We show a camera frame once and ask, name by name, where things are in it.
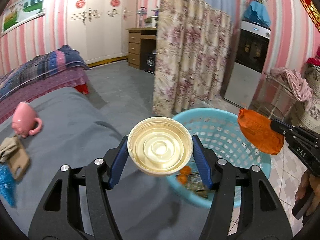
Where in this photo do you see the bed with striped quilt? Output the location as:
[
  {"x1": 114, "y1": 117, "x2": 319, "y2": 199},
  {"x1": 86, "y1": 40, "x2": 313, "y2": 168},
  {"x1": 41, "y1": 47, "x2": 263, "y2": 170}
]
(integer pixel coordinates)
[{"x1": 1, "y1": 45, "x2": 89, "y2": 122}]

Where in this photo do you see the blue plastic bag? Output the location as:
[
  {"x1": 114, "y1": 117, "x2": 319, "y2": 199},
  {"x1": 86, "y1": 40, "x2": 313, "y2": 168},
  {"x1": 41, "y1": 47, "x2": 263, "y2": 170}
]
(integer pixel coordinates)
[{"x1": 0, "y1": 164, "x2": 16, "y2": 207}]

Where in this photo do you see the metal rack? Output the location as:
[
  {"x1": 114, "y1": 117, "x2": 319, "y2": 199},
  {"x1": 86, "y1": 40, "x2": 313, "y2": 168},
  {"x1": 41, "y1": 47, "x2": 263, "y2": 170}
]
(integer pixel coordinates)
[{"x1": 252, "y1": 72, "x2": 297, "y2": 121}]

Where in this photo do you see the person right hand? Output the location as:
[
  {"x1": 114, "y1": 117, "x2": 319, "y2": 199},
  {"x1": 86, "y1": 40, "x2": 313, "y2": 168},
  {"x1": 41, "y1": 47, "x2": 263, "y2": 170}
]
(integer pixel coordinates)
[{"x1": 295, "y1": 170, "x2": 320, "y2": 216}]

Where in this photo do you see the wooden desk with drawers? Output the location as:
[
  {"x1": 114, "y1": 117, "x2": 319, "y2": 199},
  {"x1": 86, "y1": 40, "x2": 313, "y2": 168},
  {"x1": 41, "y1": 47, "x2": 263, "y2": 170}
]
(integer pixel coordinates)
[{"x1": 127, "y1": 27, "x2": 157, "y2": 70}]

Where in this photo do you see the framed wedding photo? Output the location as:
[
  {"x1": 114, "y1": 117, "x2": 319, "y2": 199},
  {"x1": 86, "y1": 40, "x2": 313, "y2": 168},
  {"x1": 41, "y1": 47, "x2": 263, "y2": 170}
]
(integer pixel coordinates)
[{"x1": 1, "y1": 0, "x2": 46, "y2": 36}]

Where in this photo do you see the black box under desk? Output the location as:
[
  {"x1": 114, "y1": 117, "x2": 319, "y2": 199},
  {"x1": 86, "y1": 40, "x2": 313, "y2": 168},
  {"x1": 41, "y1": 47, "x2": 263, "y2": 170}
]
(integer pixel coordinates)
[{"x1": 144, "y1": 53, "x2": 156, "y2": 74}]

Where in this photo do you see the orange bottle cap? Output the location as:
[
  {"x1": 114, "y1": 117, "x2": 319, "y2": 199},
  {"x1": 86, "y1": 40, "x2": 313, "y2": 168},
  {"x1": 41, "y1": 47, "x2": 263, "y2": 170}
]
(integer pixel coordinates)
[{"x1": 176, "y1": 174, "x2": 188, "y2": 185}]

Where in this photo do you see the floral curtain right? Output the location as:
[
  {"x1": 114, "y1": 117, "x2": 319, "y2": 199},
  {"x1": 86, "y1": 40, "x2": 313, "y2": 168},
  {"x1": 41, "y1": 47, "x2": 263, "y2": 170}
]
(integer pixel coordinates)
[{"x1": 152, "y1": 0, "x2": 233, "y2": 117}]

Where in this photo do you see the orange snack bag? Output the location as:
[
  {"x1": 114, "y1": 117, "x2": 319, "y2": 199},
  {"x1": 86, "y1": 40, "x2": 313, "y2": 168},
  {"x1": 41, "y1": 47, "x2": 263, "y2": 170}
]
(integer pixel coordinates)
[{"x1": 238, "y1": 108, "x2": 284, "y2": 155}]

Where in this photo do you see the pink cloth on rack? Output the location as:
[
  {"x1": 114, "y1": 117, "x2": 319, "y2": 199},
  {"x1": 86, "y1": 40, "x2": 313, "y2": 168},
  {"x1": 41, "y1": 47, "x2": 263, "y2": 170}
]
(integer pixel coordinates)
[{"x1": 270, "y1": 68, "x2": 313, "y2": 102}]

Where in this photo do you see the blue cloth covered object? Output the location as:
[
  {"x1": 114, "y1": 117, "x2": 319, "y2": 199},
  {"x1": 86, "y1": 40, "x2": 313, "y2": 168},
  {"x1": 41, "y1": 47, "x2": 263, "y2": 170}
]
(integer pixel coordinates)
[{"x1": 243, "y1": 1, "x2": 271, "y2": 28}]

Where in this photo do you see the white plastic lid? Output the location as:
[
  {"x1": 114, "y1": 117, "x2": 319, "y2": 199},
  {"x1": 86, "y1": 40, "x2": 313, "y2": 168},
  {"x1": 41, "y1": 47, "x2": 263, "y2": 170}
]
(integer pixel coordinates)
[{"x1": 127, "y1": 116, "x2": 194, "y2": 177}]

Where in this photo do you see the pink pig mug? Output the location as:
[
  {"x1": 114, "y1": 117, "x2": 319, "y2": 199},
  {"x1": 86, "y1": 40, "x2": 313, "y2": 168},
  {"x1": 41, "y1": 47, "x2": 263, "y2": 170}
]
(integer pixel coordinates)
[{"x1": 11, "y1": 102, "x2": 43, "y2": 138}]

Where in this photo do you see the desk lamp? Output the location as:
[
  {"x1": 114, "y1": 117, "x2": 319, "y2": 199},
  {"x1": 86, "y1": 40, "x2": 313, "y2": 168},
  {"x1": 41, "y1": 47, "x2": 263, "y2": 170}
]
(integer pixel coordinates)
[{"x1": 137, "y1": 7, "x2": 147, "y2": 28}]

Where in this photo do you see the light blue plastic basket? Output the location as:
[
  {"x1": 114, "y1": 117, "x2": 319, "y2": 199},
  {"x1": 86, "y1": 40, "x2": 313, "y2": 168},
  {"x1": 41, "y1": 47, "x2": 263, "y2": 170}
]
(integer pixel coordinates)
[{"x1": 167, "y1": 108, "x2": 271, "y2": 209}]

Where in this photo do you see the beige cloth pouch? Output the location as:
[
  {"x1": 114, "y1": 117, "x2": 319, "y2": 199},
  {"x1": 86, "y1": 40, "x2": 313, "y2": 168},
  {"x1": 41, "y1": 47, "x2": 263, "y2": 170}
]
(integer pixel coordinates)
[{"x1": 0, "y1": 137, "x2": 19, "y2": 163}]

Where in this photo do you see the white wardrobe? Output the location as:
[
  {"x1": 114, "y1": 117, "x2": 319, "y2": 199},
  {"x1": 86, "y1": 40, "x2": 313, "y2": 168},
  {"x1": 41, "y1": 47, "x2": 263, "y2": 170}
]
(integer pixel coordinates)
[{"x1": 66, "y1": 0, "x2": 137, "y2": 64}]

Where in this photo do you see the silver snack wrapper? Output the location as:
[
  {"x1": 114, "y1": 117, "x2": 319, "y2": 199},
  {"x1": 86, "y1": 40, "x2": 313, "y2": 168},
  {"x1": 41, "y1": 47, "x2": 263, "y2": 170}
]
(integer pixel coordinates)
[{"x1": 184, "y1": 174, "x2": 211, "y2": 199}]

